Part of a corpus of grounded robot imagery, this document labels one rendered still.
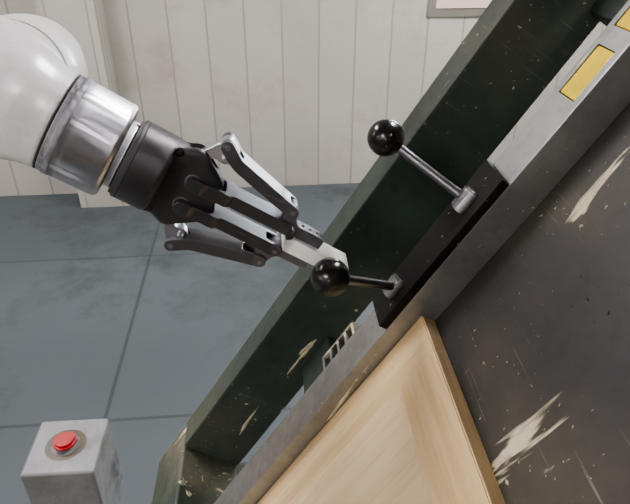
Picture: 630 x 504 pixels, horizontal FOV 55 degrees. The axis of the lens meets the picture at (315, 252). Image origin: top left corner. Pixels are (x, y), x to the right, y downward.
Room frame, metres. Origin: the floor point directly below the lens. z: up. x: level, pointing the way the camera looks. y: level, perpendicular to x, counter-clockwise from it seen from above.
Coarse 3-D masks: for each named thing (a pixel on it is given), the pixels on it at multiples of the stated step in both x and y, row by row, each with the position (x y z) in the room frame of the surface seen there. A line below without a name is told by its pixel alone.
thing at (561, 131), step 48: (624, 48) 0.53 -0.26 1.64; (624, 96) 0.52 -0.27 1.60; (528, 144) 0.54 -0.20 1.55; (576, 144) 0.52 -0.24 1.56; (528, 192) 0.52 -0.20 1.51; (480, 240) 0.52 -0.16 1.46; (432, 288) 0.51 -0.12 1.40; (384, 336) 0.51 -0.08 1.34; (336, 384) 0.51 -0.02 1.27; (288, 432) 0.52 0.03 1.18; (240, 480) 0.53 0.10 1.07
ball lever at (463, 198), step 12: (384, 120) 0.58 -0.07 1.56; (372, 132) 0.58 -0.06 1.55; (384, 132) 0.57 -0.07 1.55; (396, 132) 0.57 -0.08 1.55; (372, 144) 0.57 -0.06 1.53; (384, 144) 0.57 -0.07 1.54; (396, 144) 0.57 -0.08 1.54; (384, 156) 0.58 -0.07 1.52; (408, 156) 0.57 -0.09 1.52; (420, 168) 0.56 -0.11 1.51; (432, 168) 0.56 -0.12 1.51; (444, 180) 0.55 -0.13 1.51; (456, 192) 0.54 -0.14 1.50; (468, 192) 0.53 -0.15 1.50; (456, 204) 0.53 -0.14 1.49; (468, 204) 0.53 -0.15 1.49
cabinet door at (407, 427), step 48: (432, 336) 0.48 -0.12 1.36; (384, 384) 0.47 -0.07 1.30; (432, 384) 0.42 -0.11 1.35; (336, 432) 0.48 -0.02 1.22; (384, 432) 0.42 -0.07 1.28; (432, 432) 0.38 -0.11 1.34; (288, 480) 0.48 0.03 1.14; (336, 480) 0.42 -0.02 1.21; (384, 480) 0.38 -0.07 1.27; (432, 480) 0.33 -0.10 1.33; (480, 480) 0.30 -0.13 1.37
